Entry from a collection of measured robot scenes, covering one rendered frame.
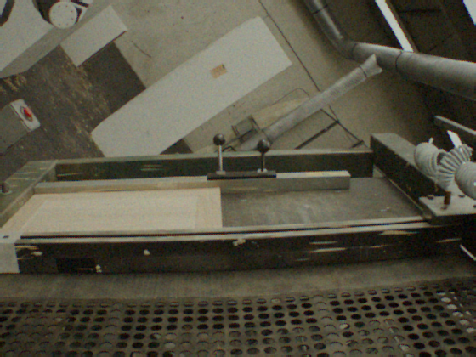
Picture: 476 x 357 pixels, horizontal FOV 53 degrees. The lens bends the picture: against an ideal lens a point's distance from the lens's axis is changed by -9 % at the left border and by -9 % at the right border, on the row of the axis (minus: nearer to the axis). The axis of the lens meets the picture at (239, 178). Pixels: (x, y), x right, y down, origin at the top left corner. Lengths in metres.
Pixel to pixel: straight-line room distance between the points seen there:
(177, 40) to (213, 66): 4.44
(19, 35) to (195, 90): 2.02
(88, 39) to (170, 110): 1.74
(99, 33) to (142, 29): 3.23
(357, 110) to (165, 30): 3.88
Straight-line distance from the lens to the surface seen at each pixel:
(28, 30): 3.78
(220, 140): 1.53
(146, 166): 1.75
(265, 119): 7.19
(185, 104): 5.11
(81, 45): 6.41
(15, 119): 1.77
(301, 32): 9.59
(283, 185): 1.52
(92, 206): 1.44
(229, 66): 5.07
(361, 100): 9.98
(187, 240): 1.03
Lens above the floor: 1.61
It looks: 7 degrees down
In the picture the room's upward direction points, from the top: 56 degrees clockwise
